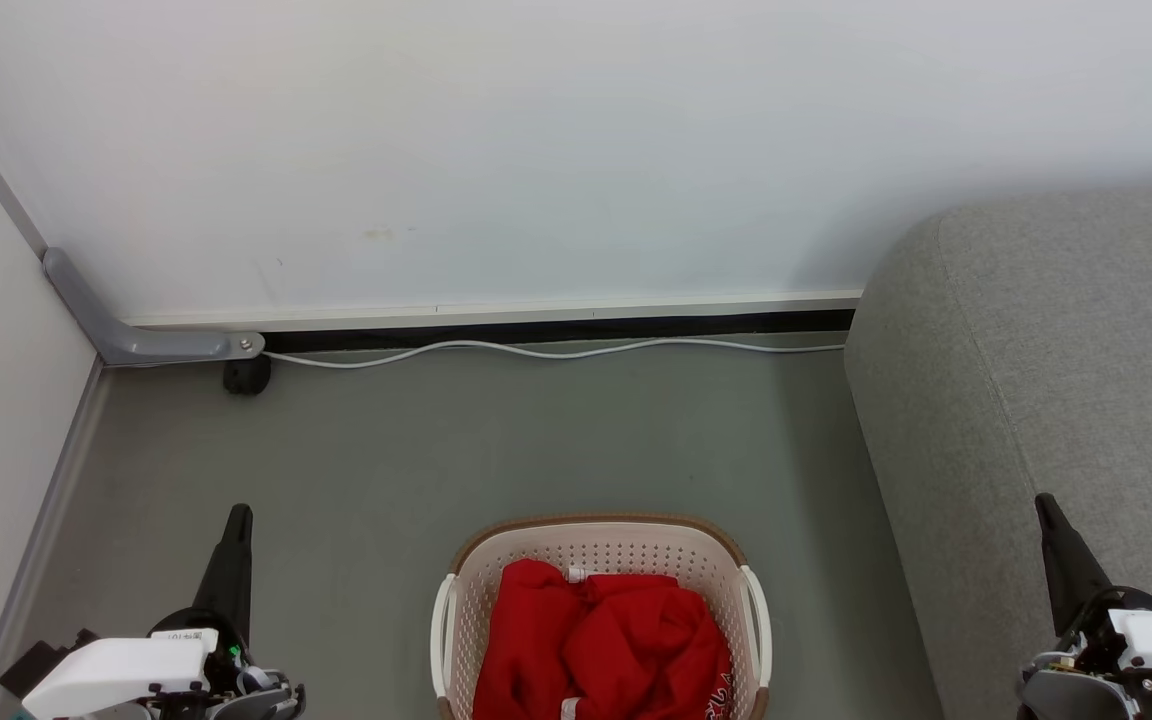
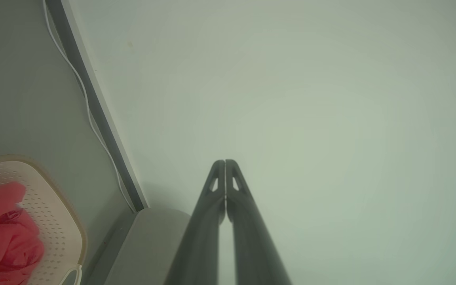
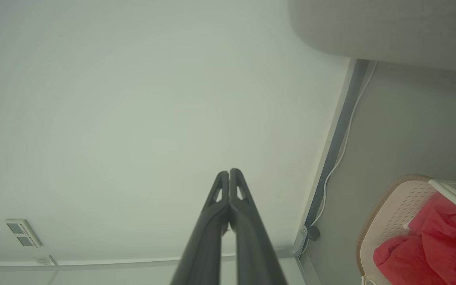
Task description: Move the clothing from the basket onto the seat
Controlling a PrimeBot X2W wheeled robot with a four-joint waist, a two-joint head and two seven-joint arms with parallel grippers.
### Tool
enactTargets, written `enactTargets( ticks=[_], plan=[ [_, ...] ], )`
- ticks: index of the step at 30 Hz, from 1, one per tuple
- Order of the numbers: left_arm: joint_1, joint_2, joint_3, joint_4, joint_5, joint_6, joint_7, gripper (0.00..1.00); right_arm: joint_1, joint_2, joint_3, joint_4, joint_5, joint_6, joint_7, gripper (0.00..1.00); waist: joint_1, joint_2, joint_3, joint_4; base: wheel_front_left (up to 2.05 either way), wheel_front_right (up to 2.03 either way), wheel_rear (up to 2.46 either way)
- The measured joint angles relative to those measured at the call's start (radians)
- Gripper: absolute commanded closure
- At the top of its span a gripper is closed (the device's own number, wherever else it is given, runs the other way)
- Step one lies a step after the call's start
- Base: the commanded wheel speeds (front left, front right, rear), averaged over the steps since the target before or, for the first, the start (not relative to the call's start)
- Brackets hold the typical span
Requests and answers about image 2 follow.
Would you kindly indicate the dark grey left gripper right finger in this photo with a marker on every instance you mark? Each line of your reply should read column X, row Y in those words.
column 251, row 245

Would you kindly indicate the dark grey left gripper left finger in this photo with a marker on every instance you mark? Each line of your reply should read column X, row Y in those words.
column 200, row 237

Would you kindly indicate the red garment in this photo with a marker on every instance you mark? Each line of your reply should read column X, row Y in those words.
column 2, row 237

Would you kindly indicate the cream perforated laundry basket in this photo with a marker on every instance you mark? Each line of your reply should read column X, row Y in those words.
column 56, row 221

